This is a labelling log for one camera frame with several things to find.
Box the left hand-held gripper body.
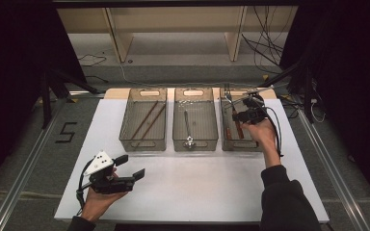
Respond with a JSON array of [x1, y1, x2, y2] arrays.
[[82, 150, 136, 195]]

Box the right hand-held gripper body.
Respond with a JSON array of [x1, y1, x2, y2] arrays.
[[230, 85, 275, 125]]

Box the wooden handled fork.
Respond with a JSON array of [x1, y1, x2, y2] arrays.
[[224, 84, 246, 140]]

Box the smoky clear plastic bin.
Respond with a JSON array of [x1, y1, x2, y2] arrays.
[[119, 87, 169, 153], [219, 87, 272, 153], [172, 87, 220, 153]]

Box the brown chopstick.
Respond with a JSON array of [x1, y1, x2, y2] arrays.
[[130, 100, 159, 141], [136, 104, 168, 148]]

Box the metal spoon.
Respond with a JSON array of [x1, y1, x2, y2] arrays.
[[183, 110, 197, 149]]

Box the person's right hand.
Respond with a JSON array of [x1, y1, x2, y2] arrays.
[[240, 118, 278, 147]]

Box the person's left hand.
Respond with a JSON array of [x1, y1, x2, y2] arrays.
[[80, 168, 128, 224]]

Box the white table cover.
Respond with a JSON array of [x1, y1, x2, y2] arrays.
[[53, 97, 330, 224]]

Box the black stand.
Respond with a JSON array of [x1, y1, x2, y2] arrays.
[[258, 61, 317, 124], [40, 68, 102, 129]]

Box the black curtain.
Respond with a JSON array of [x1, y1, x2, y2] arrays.
[[0, 0, 88, 196], [280, 0, 370, 213]]

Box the light wooden desk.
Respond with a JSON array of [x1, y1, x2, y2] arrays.
[[57, 6, 298, 64]]

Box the left hand-held gripper cable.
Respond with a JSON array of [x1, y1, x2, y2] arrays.
[[75, 160, 94, 215]]

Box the black floor cables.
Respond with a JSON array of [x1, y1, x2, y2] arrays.
[[241, 6, 285, 73]]

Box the white cable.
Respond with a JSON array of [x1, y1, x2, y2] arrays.
[[309, 98, 326, 123]]

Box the metal floor rail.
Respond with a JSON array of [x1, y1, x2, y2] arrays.
[[0, 95, 70, 231], [297, 107, 370, 231]]

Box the thin black floor cable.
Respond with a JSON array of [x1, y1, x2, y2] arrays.
[[78, 53, 108, 67]]

